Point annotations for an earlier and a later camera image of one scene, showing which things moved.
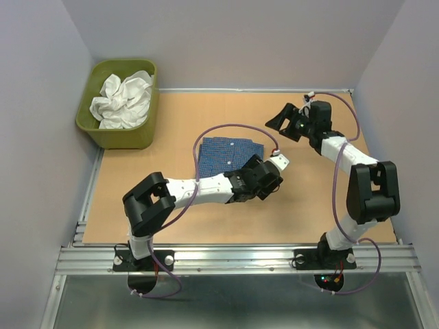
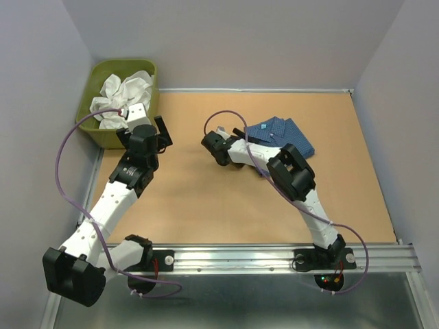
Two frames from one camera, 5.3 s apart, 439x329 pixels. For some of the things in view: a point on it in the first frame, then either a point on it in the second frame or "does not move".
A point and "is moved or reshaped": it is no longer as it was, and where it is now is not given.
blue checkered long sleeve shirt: [221, 155] is moved or reshaped
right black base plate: [321, 259] does not move
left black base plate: [123, 260] does not move
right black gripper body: [307, 127] → [219, 162]
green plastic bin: [140, 137] does not move
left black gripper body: [263, 192] → [123, 134]
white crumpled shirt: [123, 104] does not move
